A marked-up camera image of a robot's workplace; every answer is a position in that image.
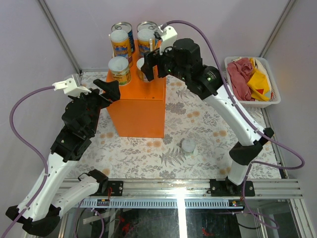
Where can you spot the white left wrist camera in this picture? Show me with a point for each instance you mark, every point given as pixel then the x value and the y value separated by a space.
pixel 71 86

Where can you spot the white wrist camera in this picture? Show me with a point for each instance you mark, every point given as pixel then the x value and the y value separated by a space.
pixel 167 35
pixel 71 86

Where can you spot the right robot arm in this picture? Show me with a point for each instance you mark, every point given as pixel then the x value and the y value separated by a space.
pixel 209 87

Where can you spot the blue tin can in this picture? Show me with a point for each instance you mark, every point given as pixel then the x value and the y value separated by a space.
pixel 147 25
pixel 127 27

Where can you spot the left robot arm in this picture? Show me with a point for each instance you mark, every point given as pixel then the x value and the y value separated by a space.
pixel 42 209

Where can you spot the yellow can with spoon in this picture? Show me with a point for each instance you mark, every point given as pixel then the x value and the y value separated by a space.
pixel 146 41

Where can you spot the pink cloth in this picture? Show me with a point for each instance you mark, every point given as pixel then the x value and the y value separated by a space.
pixel 240 73

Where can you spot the yellow porridge can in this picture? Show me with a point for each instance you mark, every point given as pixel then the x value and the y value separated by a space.
pixel 121 45

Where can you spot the yellow can white lid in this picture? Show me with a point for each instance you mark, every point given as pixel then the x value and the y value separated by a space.
pixel 120 70

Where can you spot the white plastic basket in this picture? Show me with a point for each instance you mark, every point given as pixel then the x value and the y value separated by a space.
pixel 275 96

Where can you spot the aluminium mounting rail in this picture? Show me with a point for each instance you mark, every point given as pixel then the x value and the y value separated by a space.
pixel 204 188

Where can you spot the yellow cloth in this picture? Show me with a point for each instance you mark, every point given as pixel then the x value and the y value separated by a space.
pixel 259 82

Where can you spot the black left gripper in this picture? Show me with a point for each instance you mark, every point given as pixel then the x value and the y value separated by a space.
pixel 112 90

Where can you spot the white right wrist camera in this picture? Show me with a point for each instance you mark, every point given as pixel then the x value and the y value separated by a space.
pixel 167 35

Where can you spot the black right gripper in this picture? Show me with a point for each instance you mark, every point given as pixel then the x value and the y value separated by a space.
pixel 153 58

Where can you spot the orange wooden box shelf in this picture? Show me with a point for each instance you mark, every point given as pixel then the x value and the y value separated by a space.
pixel 140 112

